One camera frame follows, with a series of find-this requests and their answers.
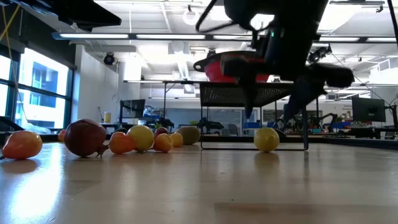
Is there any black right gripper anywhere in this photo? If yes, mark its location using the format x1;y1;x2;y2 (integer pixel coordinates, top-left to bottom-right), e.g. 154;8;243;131
220;29;356;124

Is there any yellow plastic lemon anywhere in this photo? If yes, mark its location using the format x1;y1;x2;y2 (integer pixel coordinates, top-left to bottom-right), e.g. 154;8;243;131
126;124;155;154
253;127;280;153

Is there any red collapsible colander grey rim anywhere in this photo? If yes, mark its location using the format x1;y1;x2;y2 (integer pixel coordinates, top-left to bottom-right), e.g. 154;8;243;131
193;50;271;84

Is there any orange yellow plastic fruit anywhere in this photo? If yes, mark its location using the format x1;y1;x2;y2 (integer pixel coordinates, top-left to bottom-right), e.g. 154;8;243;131
152;133;174;154

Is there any black monitor on arm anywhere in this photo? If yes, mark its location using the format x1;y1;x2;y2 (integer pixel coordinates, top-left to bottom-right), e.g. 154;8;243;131
351;96;387;123

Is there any black ceiling-hung device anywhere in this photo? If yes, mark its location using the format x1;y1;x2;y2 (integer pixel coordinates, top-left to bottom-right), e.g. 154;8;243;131
306;45;332;65

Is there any black perforated metal riser stand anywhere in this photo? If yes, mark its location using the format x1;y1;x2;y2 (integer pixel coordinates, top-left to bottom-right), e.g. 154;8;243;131
199;81;310;151

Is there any brown green plastic kiwi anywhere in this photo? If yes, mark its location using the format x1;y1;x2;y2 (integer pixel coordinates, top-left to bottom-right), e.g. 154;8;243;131
176;125;201;146

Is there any round white ceiling lamp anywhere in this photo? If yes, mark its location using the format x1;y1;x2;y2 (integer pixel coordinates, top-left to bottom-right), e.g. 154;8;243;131
182;4;200;26

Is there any orange plastic pear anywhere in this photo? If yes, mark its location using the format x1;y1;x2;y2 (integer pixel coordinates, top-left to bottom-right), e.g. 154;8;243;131
108;131;137;155
169;132;185;148
0;129;44;161

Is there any long ceiling light bar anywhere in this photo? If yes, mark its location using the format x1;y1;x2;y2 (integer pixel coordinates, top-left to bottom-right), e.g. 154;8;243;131
51;32;398;44

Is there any dark background plant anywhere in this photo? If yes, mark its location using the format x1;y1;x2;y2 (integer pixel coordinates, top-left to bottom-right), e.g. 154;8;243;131
154;117;175;131

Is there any black monitor on stand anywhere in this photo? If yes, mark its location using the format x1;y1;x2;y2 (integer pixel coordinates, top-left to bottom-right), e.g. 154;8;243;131
119;98;146;119

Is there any large window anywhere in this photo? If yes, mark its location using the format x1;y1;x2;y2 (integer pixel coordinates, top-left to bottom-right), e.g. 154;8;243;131
0;46;75;131

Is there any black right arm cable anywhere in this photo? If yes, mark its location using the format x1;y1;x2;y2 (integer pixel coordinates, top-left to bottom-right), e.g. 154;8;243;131
195;0;239;34

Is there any black wall-mounted camera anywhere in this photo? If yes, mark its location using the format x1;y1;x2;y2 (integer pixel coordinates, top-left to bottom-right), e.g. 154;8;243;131
103;52;116;66

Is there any yellow cable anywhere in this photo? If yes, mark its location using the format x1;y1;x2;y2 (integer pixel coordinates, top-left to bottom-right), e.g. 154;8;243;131
0;4;29;124

